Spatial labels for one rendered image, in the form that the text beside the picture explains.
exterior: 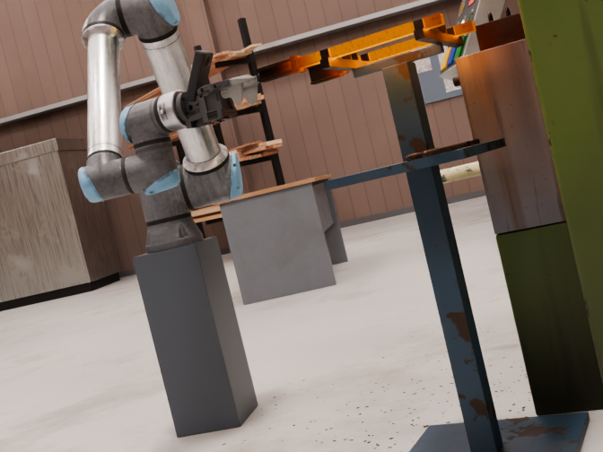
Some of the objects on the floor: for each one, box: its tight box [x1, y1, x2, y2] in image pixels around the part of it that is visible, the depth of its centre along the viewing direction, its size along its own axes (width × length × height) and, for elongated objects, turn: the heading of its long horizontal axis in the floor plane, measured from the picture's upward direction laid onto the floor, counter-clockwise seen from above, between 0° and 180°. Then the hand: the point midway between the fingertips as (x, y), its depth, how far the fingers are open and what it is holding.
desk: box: [214, 174, 348, 305], centre depth 613 cm, size 70×135×72 cm, turn 71°
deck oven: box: [0, 138, 121, 311], centre depth 1105 cm, size 153×117×197 cm
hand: (255, 76), depth 184 cm, fingers open, 5 cm apart
